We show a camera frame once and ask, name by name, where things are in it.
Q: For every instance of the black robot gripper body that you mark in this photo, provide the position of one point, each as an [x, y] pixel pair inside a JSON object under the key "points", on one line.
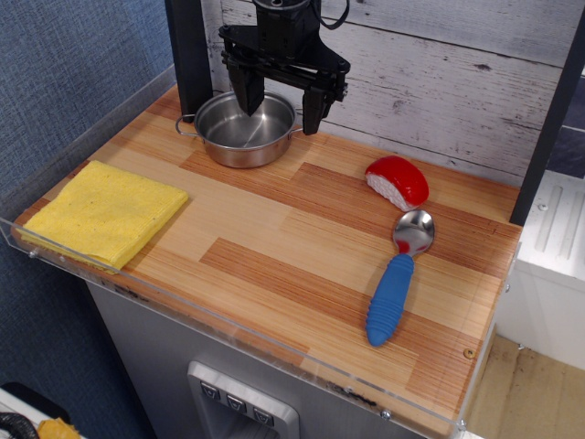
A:
{"points": [[285, 46]]}

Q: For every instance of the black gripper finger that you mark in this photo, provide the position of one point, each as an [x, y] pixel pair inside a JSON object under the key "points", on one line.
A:
{"points": [[316, 106], [248, 87]]}

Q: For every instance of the blue handled metal spoon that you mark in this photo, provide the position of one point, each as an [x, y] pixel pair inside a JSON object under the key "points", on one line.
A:
{"points": [[413, 234]]}

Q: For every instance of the stainless steel pot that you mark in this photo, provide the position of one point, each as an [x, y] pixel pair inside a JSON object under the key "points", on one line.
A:
{"points": [[235, 139]]}

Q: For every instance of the red toy sushi piece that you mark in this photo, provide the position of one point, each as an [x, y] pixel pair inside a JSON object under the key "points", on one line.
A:
{"points": [[399, 181]]}

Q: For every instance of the clear acrylic table guard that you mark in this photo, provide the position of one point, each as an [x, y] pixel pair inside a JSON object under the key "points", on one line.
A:
{"points": [[278, 264]]}

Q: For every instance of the yellow folded cloth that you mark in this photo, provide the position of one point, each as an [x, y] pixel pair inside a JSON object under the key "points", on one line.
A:
{"points": [[104, 216]]}

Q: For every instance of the grey toy fridge front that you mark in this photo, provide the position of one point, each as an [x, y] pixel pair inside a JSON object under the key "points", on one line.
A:
{"points": [[196, 383]]}

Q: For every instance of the white cabinet at right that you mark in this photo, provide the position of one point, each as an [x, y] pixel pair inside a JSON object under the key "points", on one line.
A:
{"points": [[542, 305]]}

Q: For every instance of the black yellow object bottom left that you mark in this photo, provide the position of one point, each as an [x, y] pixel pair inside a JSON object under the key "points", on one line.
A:
{"points": [[27, 414]]}

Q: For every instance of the black vertical post left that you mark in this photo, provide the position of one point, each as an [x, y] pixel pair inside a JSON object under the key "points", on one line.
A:
{"points": [[189, 46]]}

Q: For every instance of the black vertical post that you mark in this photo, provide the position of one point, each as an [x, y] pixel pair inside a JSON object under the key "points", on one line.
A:
{"points": [[567, 84], [189, 46]]}

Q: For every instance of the black vertical post right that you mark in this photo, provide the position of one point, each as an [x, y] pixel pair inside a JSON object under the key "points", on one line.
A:
{"points": [[567, 84]]}

